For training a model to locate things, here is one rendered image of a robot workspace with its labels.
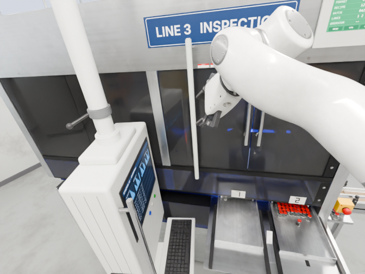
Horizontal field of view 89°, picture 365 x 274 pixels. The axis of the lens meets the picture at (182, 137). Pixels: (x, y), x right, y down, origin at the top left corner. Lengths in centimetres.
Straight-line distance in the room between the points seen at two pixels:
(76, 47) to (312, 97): 65
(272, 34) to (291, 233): 118
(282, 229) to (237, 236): 28
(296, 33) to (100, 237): 87
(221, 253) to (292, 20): 111
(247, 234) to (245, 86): 109
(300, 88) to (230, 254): 105
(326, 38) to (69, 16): 87
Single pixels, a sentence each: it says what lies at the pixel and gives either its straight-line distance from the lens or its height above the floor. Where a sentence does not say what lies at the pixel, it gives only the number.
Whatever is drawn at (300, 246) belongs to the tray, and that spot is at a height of 88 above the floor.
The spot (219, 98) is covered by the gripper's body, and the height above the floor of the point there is 182.
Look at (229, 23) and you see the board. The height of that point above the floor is 197.
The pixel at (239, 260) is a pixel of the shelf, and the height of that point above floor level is 88.
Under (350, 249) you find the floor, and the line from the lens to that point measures 263.
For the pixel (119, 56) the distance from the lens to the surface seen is 104.
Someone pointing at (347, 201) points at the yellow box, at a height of 103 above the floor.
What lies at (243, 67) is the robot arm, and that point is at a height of 191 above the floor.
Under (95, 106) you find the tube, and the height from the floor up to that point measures 175.
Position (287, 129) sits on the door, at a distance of 106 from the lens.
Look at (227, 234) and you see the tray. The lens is 129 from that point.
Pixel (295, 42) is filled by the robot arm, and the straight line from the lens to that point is 36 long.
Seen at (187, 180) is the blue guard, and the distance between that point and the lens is 127.
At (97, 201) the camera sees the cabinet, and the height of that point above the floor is 149.
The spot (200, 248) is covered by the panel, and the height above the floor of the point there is 32.
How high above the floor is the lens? 197
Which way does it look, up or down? 30 degrees down
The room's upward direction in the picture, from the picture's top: 6 degrees counter-clockwise
